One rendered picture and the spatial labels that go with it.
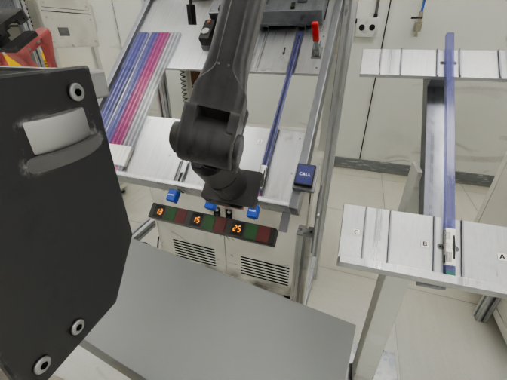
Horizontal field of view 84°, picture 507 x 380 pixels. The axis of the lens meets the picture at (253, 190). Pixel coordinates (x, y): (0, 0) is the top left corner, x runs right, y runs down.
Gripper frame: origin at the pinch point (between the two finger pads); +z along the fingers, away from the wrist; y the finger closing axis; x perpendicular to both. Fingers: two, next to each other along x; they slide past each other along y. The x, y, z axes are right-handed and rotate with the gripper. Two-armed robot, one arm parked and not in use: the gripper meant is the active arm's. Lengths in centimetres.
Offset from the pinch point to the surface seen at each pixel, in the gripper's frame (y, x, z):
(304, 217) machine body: -6.8, -10.8, 46.6
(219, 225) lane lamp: 8.1, 4.5, 10.0
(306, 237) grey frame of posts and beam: -12.1, 1.7, 15.4
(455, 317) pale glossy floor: -72, 7, 96
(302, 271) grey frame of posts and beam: -11.9, 9.1, 23.7
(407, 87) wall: -51, -149, 140
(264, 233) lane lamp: -3.1, 3.9, 10.1
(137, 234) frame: 61, 9, 51
